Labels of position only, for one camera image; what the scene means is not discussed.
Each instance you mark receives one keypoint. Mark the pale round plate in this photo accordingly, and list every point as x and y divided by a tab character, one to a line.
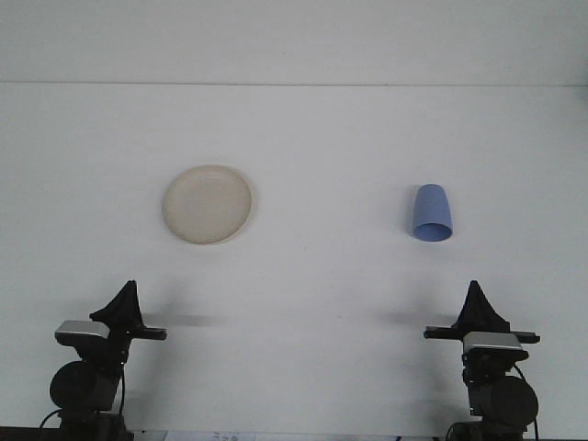
206	204

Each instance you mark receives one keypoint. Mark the pale blue cup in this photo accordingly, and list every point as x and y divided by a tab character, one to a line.
432	206

